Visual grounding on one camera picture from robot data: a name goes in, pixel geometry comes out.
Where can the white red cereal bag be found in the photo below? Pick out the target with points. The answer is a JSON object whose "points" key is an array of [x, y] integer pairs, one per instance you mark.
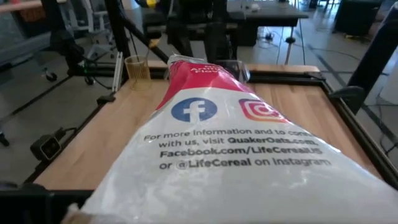
{"points": [[217, 155]]}

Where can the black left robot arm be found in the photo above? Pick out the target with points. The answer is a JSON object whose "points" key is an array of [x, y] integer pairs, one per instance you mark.
{"points": [[217, 37]]}

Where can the white plastic strip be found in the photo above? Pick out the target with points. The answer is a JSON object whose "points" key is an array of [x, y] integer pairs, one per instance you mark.
{"points": [[117, 71]]}

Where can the black desk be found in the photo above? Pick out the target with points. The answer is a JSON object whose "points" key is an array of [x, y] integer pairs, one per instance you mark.
{"points": [[267, 14]]}

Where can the white office chair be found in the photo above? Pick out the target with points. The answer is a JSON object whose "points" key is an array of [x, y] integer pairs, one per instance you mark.
{"points": [[99, 18]]}

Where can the black wheeled stand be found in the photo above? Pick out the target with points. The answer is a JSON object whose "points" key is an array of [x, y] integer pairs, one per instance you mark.
{"points": [[66, 46]]}

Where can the black cabinet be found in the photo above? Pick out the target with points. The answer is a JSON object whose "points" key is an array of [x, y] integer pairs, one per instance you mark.
{"points": [[357, 15]]}

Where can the black table rig frame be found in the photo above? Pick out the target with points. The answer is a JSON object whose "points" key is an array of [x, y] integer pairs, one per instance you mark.
{"points": [[373, 155]]}

